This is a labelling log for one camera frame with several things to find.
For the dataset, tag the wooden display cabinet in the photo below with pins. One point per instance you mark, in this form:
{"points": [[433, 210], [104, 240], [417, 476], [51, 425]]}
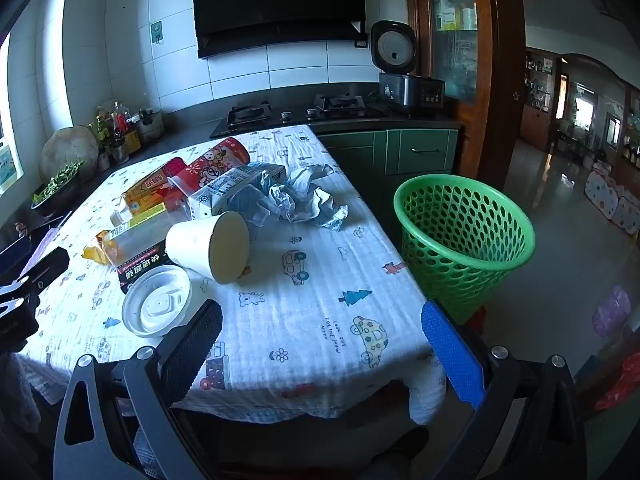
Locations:
{"points": [[537, 115]]}

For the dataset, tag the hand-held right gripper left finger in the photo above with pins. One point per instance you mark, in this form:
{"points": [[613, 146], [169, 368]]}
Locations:
{"points": [[192, 345]]}

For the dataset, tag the orange label tea bottle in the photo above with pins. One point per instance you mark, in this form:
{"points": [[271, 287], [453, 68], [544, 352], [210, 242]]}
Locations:
{"points": [[150, 187]]}

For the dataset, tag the clear plastic bottle yellow label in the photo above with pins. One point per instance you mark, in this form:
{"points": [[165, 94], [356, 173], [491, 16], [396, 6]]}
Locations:
{"points": [[145, 215]]}

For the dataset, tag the white paper cup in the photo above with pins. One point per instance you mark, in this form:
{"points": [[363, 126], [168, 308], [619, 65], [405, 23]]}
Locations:
{"points": [[192, 245]]}

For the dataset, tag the white plastic lid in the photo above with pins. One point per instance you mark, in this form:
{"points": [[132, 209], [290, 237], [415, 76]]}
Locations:
{"points": [[155, 305]]}

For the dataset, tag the wooden glass door cabinet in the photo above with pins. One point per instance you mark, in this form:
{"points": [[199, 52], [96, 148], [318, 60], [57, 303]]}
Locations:
{"points": [[495, 60]]}

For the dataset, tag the metal utensil pot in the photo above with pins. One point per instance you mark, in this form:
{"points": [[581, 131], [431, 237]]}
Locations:
{"points": [[150, 127]]}

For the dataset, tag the red cartoon printed cup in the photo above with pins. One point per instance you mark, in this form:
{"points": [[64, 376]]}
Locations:
{"points": [[215, 165]]}

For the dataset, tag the green plastic basket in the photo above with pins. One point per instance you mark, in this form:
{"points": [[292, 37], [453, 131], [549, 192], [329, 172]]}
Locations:
{"points": [[450, 270]]}

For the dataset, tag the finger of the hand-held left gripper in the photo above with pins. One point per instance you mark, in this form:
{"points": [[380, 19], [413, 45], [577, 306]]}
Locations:
{"points": [[15, 255], [47, 265]]}

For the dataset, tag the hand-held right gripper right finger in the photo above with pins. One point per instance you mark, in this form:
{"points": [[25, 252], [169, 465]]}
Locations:
{"points": [[450, 355]]}

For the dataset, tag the white green milk carton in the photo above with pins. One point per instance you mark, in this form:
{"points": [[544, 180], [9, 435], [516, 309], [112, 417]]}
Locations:
{"points": [[225, 192]]}

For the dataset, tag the red plastic bag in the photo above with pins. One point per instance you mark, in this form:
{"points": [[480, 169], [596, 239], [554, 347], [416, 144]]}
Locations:
{"points": [[620, 385]]}

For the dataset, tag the grey paper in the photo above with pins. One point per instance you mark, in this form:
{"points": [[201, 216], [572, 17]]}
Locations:
{"points": [[300, 195]]}

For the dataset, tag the round brown chopping board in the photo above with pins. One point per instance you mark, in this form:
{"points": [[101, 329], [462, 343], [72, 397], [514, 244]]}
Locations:
{"points": [[65, 152]]}

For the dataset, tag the black snack packet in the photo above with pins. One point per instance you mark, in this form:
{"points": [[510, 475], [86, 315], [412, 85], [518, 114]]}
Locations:
{"points": [[137, 267]]}

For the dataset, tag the white printed tablecloth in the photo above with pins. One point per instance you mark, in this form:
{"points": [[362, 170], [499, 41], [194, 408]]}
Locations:
{"points": [[310, 320]]}

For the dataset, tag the bowl of green vegetables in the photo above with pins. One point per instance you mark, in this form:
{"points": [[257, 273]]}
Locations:
{"points": [[55, 185]]}

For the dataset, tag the person's left forearm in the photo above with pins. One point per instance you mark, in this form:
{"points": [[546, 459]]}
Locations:
{"points": [[17, 390]]}

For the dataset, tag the pink plastic bag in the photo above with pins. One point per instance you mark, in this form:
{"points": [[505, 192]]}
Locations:
{"points": [[612, 312]]}

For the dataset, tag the green wall hook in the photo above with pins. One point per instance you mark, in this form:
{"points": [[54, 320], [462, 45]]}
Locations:
{"points": [[157, 31]]}

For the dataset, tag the black range hood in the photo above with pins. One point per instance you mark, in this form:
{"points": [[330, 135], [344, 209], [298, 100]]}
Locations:
{"points": [[270, 5]]}

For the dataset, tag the black rice cooker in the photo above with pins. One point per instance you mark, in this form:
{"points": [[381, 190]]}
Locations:
{"points": [[405, 87]]}

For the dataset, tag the red stool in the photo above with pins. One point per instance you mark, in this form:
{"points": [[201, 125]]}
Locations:
{"points": [[475, 319]]}

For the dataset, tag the black gas stove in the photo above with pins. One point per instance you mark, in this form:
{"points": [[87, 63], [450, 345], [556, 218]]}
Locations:
{"points": [[295, 115]]}

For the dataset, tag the cluster of condiment bottles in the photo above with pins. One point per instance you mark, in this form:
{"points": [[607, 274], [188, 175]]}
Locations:
{"points": [[117, 130]]}

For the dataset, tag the dotted play fence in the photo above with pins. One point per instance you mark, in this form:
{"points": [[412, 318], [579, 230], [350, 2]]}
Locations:
{"points": [[607, 197]]}

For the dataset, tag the green kitchen cabinet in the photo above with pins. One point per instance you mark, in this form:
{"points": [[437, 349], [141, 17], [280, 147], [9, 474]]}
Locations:
{"points": [[420, 150]]}

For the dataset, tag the orange snack wrapper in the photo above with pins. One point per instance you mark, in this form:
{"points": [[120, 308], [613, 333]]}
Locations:
{"points": [[95, 252]]}

